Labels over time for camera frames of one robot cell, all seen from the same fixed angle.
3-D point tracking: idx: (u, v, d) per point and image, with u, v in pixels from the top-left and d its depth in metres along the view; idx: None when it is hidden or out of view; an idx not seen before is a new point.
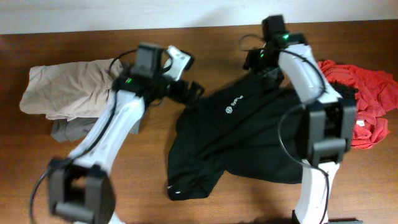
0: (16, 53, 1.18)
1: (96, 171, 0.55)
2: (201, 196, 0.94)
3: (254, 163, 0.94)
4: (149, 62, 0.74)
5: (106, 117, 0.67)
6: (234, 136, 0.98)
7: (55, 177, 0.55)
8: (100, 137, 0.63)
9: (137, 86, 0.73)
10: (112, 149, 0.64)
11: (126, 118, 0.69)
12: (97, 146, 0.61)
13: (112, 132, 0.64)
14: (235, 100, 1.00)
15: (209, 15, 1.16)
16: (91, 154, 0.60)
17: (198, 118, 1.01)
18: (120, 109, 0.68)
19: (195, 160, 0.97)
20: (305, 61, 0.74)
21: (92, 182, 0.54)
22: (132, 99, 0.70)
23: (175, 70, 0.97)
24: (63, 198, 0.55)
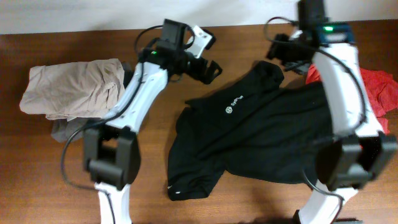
0: (16, 53, 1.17)
1: (127, 132, 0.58)
2: (201, 196, 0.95)
3: (254, 163, 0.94)
4: (173, 36, 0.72)
5: (133, 85, 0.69)
6: (235, 135, 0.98)
7: (90, 134, 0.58)
8: (130, 102, 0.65)
9: (161, 59, 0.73)
10: (141, 113, 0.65)
11: (153, 88, 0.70)
12: (128, 111, 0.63)
13: (140, 99, 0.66)
14: (235, 100, 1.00)
15: (212, 15, 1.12)
16: (122, 117, 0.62)
17: (198, 118, 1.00)
18: (147, 78, 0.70)
19: (195, 160, 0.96)
20: (348, 73, 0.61)
21: (124, 140, 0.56)
22: (157, 70, 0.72)
23: (198, 47, 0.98)
24: (96, 154, 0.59)
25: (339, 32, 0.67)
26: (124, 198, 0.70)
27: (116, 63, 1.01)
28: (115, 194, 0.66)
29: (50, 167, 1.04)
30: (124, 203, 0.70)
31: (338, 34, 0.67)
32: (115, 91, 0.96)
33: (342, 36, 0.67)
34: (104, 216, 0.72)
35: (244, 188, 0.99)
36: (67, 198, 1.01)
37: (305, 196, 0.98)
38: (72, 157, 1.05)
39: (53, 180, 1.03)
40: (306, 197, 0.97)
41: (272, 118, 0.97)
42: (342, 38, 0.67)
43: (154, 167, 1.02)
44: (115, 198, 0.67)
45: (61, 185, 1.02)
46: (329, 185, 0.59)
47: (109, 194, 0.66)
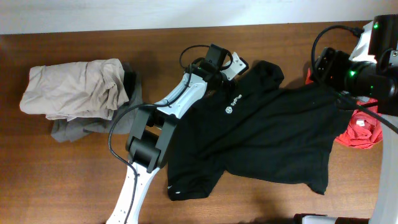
0: (15, 53, 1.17)
1: (172, 118, 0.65)
2: (201, 196, 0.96)
3: (255, 163, 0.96)
4: (216, 59, 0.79)
5: (179, 88, 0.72)
6: (235, 136, 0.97)
7: (142, 114, 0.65)
8: (178, 98, 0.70)
9: (206, 73, 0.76)
10: (184, 109, 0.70)
11: (195, 94, 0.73)
12: (175, 103, 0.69)
13: (185, 98, 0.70)
14: (234, 100, 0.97)
15: (214, 16, 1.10)
16: (170, 107, 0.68)
17: (199, 119, 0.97)
18: (192, 84, 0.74)
19: (196, 160, 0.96)
20: None
21: (170, 124, 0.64)
22: (200, 80, 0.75)
23: (231, 71, 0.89)
24: (141, 132, 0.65)
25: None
26: (147, 185, 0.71)
27: (117, 63, 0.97)
28: (144, 175, 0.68)
29: (50, 167, 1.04)
30: (144, 191, 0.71)
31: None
32: (114, 91, 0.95)
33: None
34: (119, 202, 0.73)
35: (244, 188, 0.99)
36: (68, 197, 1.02)
37: (303, 196, 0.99)
38: (71, 156, 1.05)
39: (53, 180, 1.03)
40: (305, 197, 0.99)
41: (273, 118, 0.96)
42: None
43: None
44: (142, 181, 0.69)
45: (61, 186, 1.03)
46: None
47: (138, 175, 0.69)
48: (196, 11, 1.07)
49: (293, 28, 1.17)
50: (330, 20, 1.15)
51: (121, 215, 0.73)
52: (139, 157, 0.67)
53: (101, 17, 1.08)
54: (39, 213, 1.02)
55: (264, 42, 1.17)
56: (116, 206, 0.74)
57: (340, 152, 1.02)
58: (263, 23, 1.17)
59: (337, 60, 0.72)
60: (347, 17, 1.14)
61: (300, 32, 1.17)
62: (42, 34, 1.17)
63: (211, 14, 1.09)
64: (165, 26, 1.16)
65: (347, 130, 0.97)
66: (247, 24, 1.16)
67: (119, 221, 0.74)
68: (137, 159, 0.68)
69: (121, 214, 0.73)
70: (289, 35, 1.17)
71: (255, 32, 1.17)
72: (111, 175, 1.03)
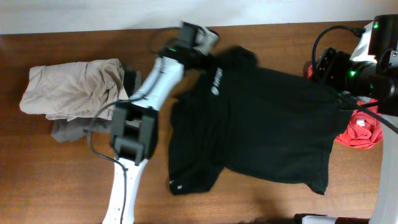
0: (14, 53, 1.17)
1: (150, 111, 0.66)
2: (204, 190, 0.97)
3: (255, 158, 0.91)
4: (189, 38, 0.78)
5: (153, 77, 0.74)
6: (229, 127, 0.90)
7: (117, 112, 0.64)
8: (152, 88, 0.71)
9: (180, 55, 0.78)
10: (160, 99, 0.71)
11: (171, 79, 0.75)
12: (150, 94, 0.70)
13: (160, 87, 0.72)
14: (216, 79, 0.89)
15: (214, 16, 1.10)
16: (146, 99, 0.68)
17: (189, 111, 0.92)
18: (166, 70, 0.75)
19: (193, 155, 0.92)
20: None
21: (149, 117, 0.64)
22: (175, 64, 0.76)
23: (204, 46, 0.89)
24: (122, 130, 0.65)
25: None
26: (137, 180, 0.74)
27: (117, 63, 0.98)
28: (133, 170, 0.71)
29: (50, 167, 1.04)
30: (134, 185, 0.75)
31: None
32: (114, 91, 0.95)
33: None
34: (112, 201, 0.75)
35: (243, 188, 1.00)
36: (68, 198, 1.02)
37: (303, 195, 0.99)
38: (71, 156, 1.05)
39: (53, 180, 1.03)
40: (305, 198, 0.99)
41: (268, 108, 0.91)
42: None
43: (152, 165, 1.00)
44: (132, 175, 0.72)
45: (61, 186, 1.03)
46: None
47: (126, 170, 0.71)
48: (196, 11, 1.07)
49: (293, 28, 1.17)
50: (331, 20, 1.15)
51: (116, 213, 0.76)
52: (124, 152, 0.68)
53: (101, 16, 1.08)
54: (39, 213, 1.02)
55: (263, 42, 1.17)
56: (111, 205, 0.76)
57: (340, 152, 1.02)
58: (263, 23, 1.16)
59: (340, 60, 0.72)
60: (347, 17, 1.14)
61: (301, 32, 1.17)
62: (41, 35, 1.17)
63: (211, 14, 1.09)
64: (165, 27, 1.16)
65: (347, 130, 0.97)
66: (246, 24, 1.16)
67: (114, 219, 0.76)
68: (122, 155, 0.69)
69: (116, 211, 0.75)
70: (288, 35, 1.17)
71: (255, 33, 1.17)
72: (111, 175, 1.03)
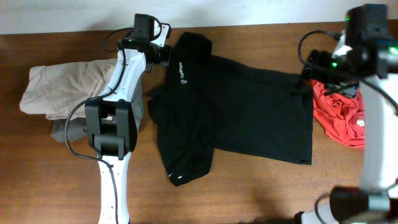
0: (14, 53, 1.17)
1: (122, 102, 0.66)
2: (203, 174, 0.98)
3: (243, 140, 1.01)
4: (145, 28, 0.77)
5: (118, 68, 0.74)
6: (207, 110, 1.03)
7: (89, 111, 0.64)
8: (120, 81, 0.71)
9: (139, 45, 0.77)
10: (130, 91, 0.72)
11: (136, 68, 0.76)
12: (119, 87, 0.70)
13: (127, 77, 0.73)
14: (181, 71, 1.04)
15: (214, 17, 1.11)
16: (115, 93, 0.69)
17: (170, 102, 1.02)
18: (129, 61, 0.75)
19: (183, 141, 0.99)
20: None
21: (122, 109, 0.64)
22: (137, 53, 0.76)
23: (163, 38, 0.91)
24: (97, 128, 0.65)
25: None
26: (124, 174, 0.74)
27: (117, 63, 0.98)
28: (118, 165, 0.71)
29: (50, 167, 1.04)
30: (123, 181, 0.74)
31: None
32: None
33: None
34: (104, 200, 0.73)
35: (243, 188, 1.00)
36: (68, 198, 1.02)
37: (303, 195, 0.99)
38: (71, 157, 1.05)
39: (53, 180, 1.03)
40: (305, 198, 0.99)
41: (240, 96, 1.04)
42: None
43: (154, 166, 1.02)
44: (119, 170, 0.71)
45: (61, 186, 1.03)
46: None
47: (112, 167, 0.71)
48: (195, 12, 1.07)
49: (292, 28, 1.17)
50: (329, 20, 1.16)
51: (110, 211, 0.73)
52: (106, 149, 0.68)
53: (100, 16, 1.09)
54: (38, 213, 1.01)
55: (264, 42, 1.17)
56: (103, 203, 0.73)
57: (339, 152, 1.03)
58: (262, 23, 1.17)
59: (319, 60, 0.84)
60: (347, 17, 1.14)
61: (300, 31, 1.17)
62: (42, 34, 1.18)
63: (211, 15, 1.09)
64: None
65: (347, 130, 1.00)
66: (246, 24, 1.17)
67: (110, 218, 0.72)
68: (104, 152, 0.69)
69: (110, 210, 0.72)
70: (288, 35, 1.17)
71: (255, 33, 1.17)
72: None
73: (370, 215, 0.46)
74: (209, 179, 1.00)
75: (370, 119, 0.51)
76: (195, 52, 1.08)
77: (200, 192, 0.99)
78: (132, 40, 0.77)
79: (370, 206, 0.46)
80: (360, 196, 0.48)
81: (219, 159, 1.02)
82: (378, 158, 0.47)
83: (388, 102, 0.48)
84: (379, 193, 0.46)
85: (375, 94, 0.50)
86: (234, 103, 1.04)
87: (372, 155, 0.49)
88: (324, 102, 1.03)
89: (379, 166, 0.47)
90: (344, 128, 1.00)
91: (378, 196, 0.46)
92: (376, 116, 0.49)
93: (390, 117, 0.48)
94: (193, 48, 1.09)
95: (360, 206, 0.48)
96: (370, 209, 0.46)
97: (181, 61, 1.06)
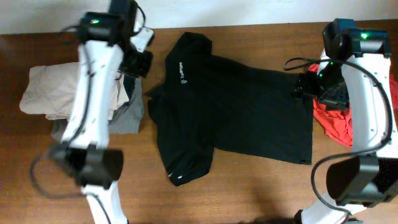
0: (15, 52, 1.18)
1: (94, 148, 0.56)
2: (203, 174, 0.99)
3: (244, 140, 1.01)
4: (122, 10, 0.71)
5: (82, 81, 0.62)
6: (207, 110, 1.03)
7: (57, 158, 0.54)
8: (86, 110, 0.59)
9: (107, 24, 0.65)
10: (102, 119, 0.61)
11: (106, 76, 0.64)
12: (87, 119, 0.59)
13: (95, 96, 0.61)
14: (181, 71, 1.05)
15: (212, 15, 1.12)
16: (83, 132, 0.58)
17: (170, 101, 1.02)
18: (96, 67, 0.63)
19: (182, 140, 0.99)
20: (377, 86, 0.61)
21: (92, 160, 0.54)
22: (105, 51, 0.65)
23: (142, 40, 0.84)
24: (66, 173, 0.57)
25: (376, 39, 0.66)
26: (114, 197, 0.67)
27: None
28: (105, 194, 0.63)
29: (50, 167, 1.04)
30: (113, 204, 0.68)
31: (375, 43, 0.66)
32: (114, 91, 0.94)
33: (380, 43, 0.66)
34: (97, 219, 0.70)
35: (244, 188, 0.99)
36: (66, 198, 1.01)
37: (303, 196, 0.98)
38: None
39: None
40: (306, 197, 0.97)
41: (239, 96, 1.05)
42: (379, 45, 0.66)
43: (154, 165, 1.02)
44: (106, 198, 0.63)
45: None
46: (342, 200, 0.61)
47: (97, 196, 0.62)
48: (195, 11, 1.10)
49: (292, 28, 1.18)
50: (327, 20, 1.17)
51: None
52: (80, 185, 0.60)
53: None
54: (36, 214, 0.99)
55: (263, 41, 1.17)
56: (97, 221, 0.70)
57: (341, 151, 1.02)
58: (262, 23, 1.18)
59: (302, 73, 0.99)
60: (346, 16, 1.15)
61: (299, 31, 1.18)
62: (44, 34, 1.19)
63: (211, 13, 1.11)
64: (165, 27, 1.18)
65: (347, 130, 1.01)
66: (245, 24, 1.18)
67: None
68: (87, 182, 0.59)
69: None
70: (288, 35, 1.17)
71: (254, 32, 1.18)
72: None
73: (362, 177, 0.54)
74: (210, 178, 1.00)
75: (353, 93, 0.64)
76: (196, 53, 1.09)
77: (200, 191, 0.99)
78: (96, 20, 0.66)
79: (361, 169, 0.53)
80: (352, 163, 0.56)
81: (219, 158, 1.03)
82: (366, 123, 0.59)
83: (365, 75, 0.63)
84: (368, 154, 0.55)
85: (355, 71, 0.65)
86: (234, 104, 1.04)
87: (359, 122, 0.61)
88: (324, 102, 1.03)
89: (367, 129, 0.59)
90: (344, 128, 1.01)
91: (370, 162, 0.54)
92: (358, 88, 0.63)
93: (367, 87, 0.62)
94: (193, 48, 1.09)
95: (352, 172, 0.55)
96: (362, 171, 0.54)
97: (181, 61, 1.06)
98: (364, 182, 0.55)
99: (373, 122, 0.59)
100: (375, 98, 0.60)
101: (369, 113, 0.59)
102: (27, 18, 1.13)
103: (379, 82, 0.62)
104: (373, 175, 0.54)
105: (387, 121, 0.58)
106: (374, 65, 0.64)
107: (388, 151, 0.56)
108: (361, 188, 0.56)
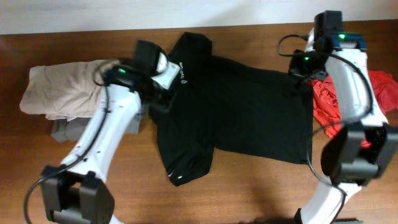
0: (18, 53, 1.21)
1: (91, 178, 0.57)
2: (202, 174, 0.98)
3: (243, 139, 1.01)
4: (147, 58, 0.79)
5: (99, 116, 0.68)
6: (207, 109, 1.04)
7: (50, 182, 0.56)
8: (96, 142, 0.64)
9: (133, 74, 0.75)
10: (106, 154, 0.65)
11: (120, 114, 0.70)
12: (91, 152, 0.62)
13: (106, 135, 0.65)
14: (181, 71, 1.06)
15: (211, 13, 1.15)
16: (85, 161, 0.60)
17: None
18: (114, 108, 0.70)
19: (182, 140, 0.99)
20: (357, 70, 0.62)
21: (89, 190, 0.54)
22: (127, 94, 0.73)
23: (166, 78, 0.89)
24: (58, 201, 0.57)
25: (352, 41, 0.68)
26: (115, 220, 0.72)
27: None
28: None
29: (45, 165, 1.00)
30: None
31: (349, 43, 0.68)
32: None
33: (354, 45, 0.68)
34: None
35: (243, 188, 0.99)
36: None
37: (305, 195, 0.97)
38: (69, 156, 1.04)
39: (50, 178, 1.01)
40: (305, 197, 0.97)
41: (239, 95, 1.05)
42: (353, 46, 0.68)
43: (153, 165, 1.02)
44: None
45: None
46: (333, 175, 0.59)
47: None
48: (193, 10, 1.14)
49: (289, 29, 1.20)
50: None
51: None
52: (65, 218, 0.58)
53: (104, 17, 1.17)
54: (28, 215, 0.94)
55: (263, 42, 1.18)
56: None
57: None
58: (258, 23, 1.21)
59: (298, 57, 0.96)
60: (343, 17, 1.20)
61: (297, 32, 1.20)
62: (48, 34, 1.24)
63: (208, 13, 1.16)
64: (166, 27, 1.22)
65: None
66: (243, 24, 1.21)
67: None
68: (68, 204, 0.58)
69: None
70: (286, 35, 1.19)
71: (252, 33, 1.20)
72: (111, 175, 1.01)
73: (352, 145, 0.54)
74: (210, 178, 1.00)
75: (336, 77, 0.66)
76: (196, 53, 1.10)
77: (199, 191, 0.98)
78: (123, 70, 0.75)
79: (349, 136, 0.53)
80: (342, 134, 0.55)
81: (220, 158, 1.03)
82: (349, 102, 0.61)
83: (346, 64, 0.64)
84: (356, 122, 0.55)
85: (337, 61, 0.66)
86: (234, 103, 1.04)
87: (344, 102, 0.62)
88: (323, 102, 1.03)
89: (351, 105, 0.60)
90: None
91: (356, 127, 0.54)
92: (340, 74, 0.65)
93: (349, 73, 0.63)
94: (193, 48, 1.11)
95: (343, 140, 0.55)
96: (352, 140, 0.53)
97: (181, 61, 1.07)
98: (354, 150, 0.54)
99: (355, 98, 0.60)
100: (357, 82, 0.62)
101: (350, 91, 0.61)
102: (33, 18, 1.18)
103: (358, 67, 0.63)
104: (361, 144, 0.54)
105: (368, 97, 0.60)
106: (352, 56, 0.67)
107: (372, 121, 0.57)
108: (352, 158, 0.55)
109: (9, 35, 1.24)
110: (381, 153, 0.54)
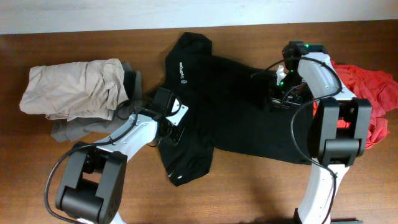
0: (18, 53, 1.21)
1: (117, 154, 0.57)
2: (202, 174, 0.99)
3: (242, 139, 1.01)
4: (165, 102, 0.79)
5: (125, 126, 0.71)
6: (207, 109, 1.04)
7: (76, 155, 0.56)
8: (122, 135, 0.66)
9: (153, 114, 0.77)
10: (131, 148, 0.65)
11: (144, 131, 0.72)
12: (118, 141, 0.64)
13: (132, 135, 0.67)
14: (181, 70, 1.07)
15: (209, 12, 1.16)
16: (114, 144, 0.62)
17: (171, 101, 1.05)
18: (140, 123, 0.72)
19: (182, 140, 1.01)
20: (323, 65, 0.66)
21: (114, 164, 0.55)
22: (150, 120, 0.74)
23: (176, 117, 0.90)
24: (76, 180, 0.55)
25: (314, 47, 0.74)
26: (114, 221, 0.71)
27: (117, 63, 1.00)
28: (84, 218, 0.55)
29: (43, 165, 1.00)
30: None
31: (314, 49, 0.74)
32: (115, 91, 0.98)
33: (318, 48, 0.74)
34: None
35: (242, 188, 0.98)
36: None
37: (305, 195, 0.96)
38: None
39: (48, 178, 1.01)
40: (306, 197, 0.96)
41: (237, 95, 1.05)
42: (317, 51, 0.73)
43: (153, 165, 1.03)
44: None
45: None
46: (319, 156, 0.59)
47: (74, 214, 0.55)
48: (192, 9, 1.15)
49: (288, 30, 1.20)
50: (319, 21, 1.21)
51: None
52: (74, 206, 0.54)
53: (103, 17, 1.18)
54: (26, 216, 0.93)
55: (263, 42, 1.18)
56: None
57: None
58: (257, 24, 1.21)
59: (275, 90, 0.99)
60: (342, 17, 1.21)
61: (296, 31, 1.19)
62: (48, 35, 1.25)
63: (207, 12, 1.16)
64: (166, 27, 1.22)
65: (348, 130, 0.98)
66: (242, 24, 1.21)
67: None
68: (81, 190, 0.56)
69: None
70: (285, 35, 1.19)
71: (252, 32, 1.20)
72: None
73: (330, 120, 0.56)
74: (210, 179, 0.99)
75: (307, 76, 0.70)
76: (196, 53, 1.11)
77: (199, 192, 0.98)
78: (148, 108, 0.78)
79: (325, 110, 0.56)
80: (319, 112, 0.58)
81: (219, 158, 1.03)
82: (320, 91, 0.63)
83: (313, 63, 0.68)
84: (329, 99, 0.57)
85: (306, 61, 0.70)
86: (232, 102, 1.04)
87: (318, 93, 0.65)
88: None
89: (323, 89, 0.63)
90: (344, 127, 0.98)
91: (331, 102, 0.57)
92: (310, 71, 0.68)
93: (316, 68, 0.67)
94: (192, 48, 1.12)
95: (321, 118, 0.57)
96: (329, 113, 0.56)
97: (181, 61, 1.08)
98: (333, 125, 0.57)
99: (324, 82, 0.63)
100: (324, 73, 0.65)
101: (319, 79, 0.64)
102: (33, 18, 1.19)
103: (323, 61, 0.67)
104: (337, 117, 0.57)
105: (336, 82, 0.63)
106: (316, 56, 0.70)
107: (344, 96, 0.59)
108: (334, 135, 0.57)
109: (10, 35, 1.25)
110: (356, 126, 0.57)
